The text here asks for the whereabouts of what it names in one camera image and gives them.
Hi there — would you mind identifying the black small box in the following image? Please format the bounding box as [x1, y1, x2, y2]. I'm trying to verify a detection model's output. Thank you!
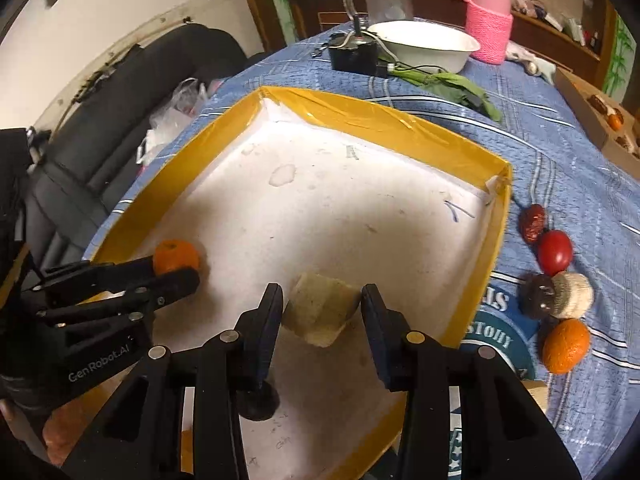
[328, 32, 378, 76]

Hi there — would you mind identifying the clear plastic bag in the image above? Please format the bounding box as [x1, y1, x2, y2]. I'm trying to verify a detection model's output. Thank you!
[136, 77, 226, 168]

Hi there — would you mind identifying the beige cylinder fruit piece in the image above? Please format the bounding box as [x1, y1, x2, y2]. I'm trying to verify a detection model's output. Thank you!
[282, 273, 360, 348]

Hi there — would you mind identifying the black round fruit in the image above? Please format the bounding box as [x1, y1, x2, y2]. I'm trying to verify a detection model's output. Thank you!
[236, 382, 280, 422]

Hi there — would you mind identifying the yellow rimmed white foam tray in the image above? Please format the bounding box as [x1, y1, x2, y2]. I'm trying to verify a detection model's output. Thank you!
[89, 87, 512, 479]

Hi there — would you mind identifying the black sofa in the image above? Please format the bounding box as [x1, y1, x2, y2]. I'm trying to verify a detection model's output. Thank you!
[25, 24, 247, 270]

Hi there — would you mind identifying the beige cylinder piece far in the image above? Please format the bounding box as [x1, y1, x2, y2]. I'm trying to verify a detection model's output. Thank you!
[551, 271, 594, 320]

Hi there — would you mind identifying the dark red jujube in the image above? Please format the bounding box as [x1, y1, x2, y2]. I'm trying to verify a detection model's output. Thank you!
[518, 204, 547, 245]

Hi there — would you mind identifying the pink knitted cup sleeve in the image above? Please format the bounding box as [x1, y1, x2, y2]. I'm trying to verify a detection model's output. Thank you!
[463, 0, 513, 65]

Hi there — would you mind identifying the blue patterned tablecloth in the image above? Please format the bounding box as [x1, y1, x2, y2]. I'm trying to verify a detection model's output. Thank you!
[86, 32, 639, 479]

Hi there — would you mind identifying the dark brown round fruit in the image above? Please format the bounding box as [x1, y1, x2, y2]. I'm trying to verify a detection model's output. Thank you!
[518, 274, 556, 320]

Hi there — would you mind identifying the left hand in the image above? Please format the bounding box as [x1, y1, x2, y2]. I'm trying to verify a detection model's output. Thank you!
[1, 375, 124, 467]

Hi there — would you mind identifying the white bowl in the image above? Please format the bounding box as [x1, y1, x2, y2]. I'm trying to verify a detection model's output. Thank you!
[368, 20, 480, 74]

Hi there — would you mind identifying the large beige cylinder piece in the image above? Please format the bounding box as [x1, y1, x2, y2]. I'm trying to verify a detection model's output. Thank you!
[522, 379, 549, 413]

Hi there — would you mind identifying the orange tangerine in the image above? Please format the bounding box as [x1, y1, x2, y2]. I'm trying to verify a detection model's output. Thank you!
[541, 318, 590, 375]
[152, 240, 201, 276]

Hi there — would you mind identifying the green leafy vegetable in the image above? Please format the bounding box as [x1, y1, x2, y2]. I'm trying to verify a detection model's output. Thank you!
[388, 67, 503, 124]

